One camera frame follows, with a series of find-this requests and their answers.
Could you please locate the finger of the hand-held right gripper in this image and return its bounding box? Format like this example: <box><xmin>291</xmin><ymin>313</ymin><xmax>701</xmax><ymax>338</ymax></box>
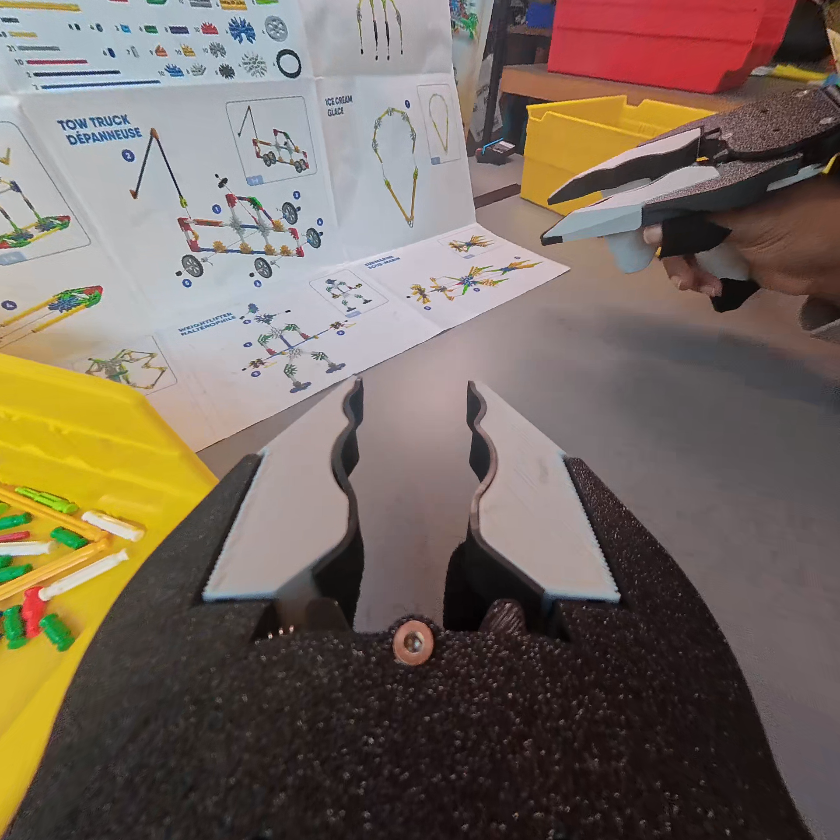
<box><xmin>538</xmin><ymin>163</ymin><xmax>724</xmax><ymax>275</ymax></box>
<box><xmin>546</xmin><ymin>126</ymin><xmax>704</xmax><ymax>207</ymax></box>

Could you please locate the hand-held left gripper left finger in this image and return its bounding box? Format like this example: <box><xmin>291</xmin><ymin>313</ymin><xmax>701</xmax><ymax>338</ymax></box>
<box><xmin>202</xmin><ymin>376</ymin><xmax>365</xmax><ymax>603</ymax></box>

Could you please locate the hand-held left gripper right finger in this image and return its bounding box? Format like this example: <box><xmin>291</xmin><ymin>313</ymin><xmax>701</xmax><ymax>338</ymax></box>
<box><xmin>466</xmin><ymin>379</ymin><xmax>622</xmax><ymax>605</ymax></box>

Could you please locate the yellow plastic bin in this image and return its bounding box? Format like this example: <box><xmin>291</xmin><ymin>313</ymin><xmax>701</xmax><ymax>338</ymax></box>
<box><xmin>521</xmin><ymin>95</ymin><xmax>718</xmax><ymax>209</ymax></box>
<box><xmin>0</xmin><ymin>353</ymin><xmax>219</xmax><ymax>818</ymax></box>

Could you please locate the pile of rods and connectors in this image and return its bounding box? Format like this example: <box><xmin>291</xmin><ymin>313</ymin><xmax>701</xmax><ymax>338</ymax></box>
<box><xmin>0</xmin><ymin>484</ymin><xmax>147</xmax><ymax>652</ymax></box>

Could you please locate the white building instruction sheet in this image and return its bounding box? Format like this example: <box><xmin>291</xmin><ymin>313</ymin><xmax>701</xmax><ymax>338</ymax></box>
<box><xmin>0</xmin><ymin>0</ymin><xmax>571</xmax><ymax>454</ymax></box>

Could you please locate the person's right hand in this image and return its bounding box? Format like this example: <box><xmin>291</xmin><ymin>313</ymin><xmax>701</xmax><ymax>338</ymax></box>
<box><xmin>643</xmin><ymin>161</ymin><xmax>840</xmax><ymax>301</ymax></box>

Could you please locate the wooden side table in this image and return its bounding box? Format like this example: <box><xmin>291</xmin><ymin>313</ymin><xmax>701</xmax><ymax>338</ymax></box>
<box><xmin>500</xmin><ymin>64</ymin><xmax>840</xmax><ymax>112</ymax></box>

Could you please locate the red plastic bin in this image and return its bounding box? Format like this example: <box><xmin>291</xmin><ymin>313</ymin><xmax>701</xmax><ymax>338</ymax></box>
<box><xmin>546</xmin><ymin>0</ymin><xmax>767</xmax><ymax>94</ymax></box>
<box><xmin>753</xmin><ymin>0</ymin><xmax>799</xmax><ymax>72</ymax></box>

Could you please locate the black stand pole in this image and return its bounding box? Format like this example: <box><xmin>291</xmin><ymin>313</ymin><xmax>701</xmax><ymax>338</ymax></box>
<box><xmin>489</xmin><ymin>0</ymin><xmax>521</xmax><ymax>143</ymax></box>

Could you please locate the building toy box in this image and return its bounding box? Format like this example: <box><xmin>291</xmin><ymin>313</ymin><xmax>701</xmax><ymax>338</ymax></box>
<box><xmin>450</xmin><ymin>0</ymin><xmax>494</xmax><ymax>142</ymax></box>

